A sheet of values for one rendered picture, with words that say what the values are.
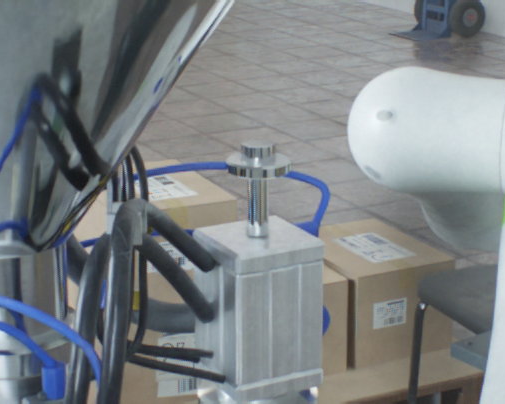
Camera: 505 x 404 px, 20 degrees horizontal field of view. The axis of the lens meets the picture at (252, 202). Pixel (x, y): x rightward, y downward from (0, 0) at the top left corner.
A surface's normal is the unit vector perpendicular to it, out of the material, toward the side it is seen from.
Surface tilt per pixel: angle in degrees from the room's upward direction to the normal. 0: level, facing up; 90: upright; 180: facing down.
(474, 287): 0
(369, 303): 90
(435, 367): 0
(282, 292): 90
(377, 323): 90
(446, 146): 89
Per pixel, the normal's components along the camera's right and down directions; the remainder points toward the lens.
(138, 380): 0.46, 0.25
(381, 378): 0.00, -0.96
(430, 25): -0.88, 0.14
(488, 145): -0.32, 0.20
